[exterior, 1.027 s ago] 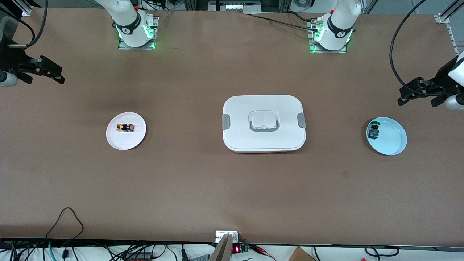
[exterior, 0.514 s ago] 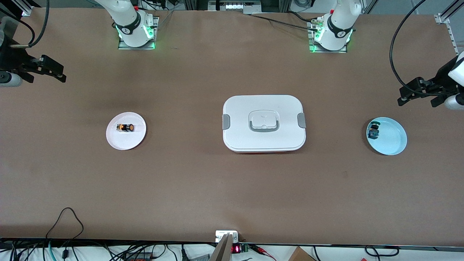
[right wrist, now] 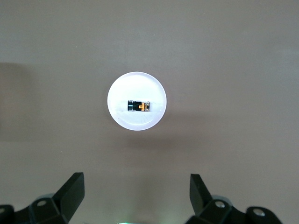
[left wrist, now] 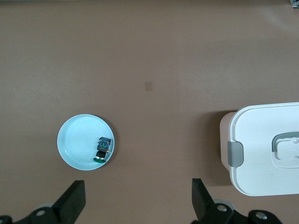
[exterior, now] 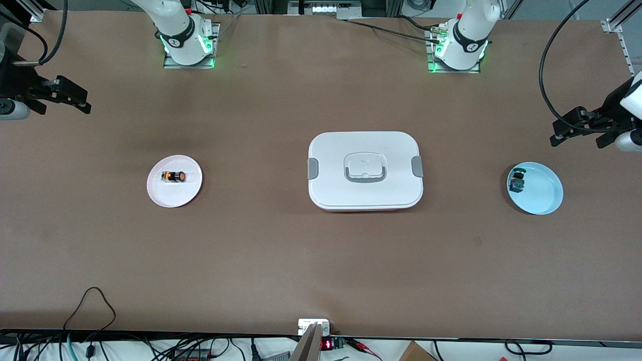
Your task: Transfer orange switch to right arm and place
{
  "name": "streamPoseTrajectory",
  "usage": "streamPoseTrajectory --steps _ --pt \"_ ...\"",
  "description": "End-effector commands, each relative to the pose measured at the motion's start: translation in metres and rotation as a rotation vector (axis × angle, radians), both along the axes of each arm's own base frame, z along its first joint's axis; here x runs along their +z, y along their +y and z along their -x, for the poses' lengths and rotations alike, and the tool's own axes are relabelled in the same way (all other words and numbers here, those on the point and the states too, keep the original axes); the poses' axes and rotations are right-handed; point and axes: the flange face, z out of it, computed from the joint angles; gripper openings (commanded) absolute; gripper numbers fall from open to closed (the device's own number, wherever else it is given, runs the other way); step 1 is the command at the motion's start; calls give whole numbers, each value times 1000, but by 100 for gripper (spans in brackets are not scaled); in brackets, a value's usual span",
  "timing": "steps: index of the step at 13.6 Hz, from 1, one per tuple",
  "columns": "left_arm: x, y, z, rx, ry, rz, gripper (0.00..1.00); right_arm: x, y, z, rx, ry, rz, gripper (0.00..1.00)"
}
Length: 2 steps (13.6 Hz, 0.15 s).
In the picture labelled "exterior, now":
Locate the light blue round plate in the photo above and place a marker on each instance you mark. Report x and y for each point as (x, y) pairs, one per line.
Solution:
(541, 198)

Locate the orange push-button switch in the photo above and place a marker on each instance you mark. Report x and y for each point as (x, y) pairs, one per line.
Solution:
(173, 177)

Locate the pink round plate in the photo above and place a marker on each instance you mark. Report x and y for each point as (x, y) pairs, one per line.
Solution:
(175, 196)

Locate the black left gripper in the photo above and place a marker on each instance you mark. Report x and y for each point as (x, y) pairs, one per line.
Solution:
(608, 111)

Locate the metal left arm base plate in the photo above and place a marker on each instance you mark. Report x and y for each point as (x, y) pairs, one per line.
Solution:
(454, 71)

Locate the perforated metal rail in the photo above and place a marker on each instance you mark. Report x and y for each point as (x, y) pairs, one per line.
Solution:
(627, 55)

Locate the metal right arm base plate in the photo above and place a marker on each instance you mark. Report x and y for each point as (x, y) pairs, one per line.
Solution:
(190, 66)

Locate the aluminium frame strut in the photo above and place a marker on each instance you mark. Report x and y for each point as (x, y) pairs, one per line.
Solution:
(37, 15)
(613, 25)

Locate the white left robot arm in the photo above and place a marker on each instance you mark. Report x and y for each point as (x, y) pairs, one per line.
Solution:
(454, 57)

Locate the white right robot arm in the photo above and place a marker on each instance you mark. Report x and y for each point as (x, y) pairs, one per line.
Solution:
(183, 52)

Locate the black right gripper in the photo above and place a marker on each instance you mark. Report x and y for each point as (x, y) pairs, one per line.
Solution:
(16, 82)

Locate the brown cardboard box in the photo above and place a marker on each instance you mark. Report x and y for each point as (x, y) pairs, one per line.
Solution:
(416, 353)

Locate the grey aluminium bar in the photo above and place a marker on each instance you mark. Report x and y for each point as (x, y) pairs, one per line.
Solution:
(307, 346)

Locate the green push-button switch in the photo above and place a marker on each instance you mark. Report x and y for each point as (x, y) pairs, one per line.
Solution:
(517, 183)

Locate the white power strip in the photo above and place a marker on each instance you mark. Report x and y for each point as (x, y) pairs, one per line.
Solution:
(326, 9)

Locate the red digit display module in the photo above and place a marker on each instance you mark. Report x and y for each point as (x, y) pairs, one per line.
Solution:
(327, 345)

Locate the red test lead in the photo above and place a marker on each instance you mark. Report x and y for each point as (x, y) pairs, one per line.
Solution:
(361, 345)

